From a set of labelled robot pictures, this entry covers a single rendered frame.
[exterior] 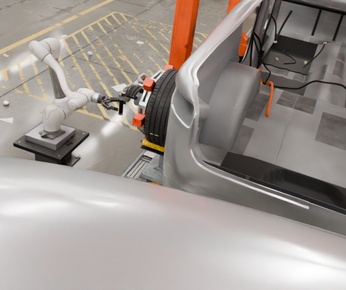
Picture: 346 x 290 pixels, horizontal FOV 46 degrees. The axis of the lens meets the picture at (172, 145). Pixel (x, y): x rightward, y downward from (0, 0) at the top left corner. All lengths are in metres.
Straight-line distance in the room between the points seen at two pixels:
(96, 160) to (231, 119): 1.75
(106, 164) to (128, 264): 3.96
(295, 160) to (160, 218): 2.85
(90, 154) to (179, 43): 1.47
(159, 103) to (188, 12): 0.90
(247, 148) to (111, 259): 2.86
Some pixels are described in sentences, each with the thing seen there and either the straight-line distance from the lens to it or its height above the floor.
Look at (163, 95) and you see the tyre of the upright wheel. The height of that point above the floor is 1.08.
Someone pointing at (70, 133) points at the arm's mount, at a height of 0.35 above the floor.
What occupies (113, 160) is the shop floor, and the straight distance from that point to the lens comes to 4.23.
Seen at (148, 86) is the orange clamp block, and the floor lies 1.12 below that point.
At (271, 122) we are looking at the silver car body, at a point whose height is 1.03.
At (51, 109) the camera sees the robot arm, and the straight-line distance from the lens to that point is 3.84.
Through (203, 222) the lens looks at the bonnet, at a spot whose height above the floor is 2.43.
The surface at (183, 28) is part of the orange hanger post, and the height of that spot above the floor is 1.39.
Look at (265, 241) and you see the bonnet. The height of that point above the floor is 2.43.
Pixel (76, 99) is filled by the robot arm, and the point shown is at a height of 0.88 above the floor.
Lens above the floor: 2.59
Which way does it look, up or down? 35 degrees down
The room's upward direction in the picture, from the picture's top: 8 degrees clockwise
